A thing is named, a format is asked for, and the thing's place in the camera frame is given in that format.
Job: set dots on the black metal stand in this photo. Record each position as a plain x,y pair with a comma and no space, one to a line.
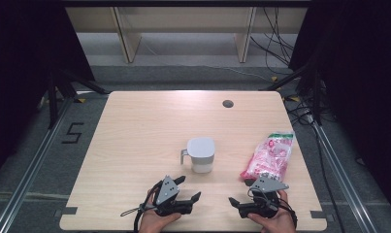
317,97
53,97

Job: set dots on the pink and white plastic bag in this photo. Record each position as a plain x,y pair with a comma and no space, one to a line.
270,158

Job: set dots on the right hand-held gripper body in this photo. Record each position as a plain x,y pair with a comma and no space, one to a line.
267,185

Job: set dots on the person's left hand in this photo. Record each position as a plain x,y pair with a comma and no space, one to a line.
151,223

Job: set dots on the aluminium floor rail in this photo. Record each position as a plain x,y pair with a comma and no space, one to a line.
345,181
28,174

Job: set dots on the black curtain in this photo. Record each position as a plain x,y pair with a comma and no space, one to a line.
21,81
361,81

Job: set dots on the light wooden shelf unit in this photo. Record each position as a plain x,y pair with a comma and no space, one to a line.
183,19

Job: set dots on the person's right hand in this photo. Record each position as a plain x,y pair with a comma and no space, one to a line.
280,223

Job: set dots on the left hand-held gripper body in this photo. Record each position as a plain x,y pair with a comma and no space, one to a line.
167,191

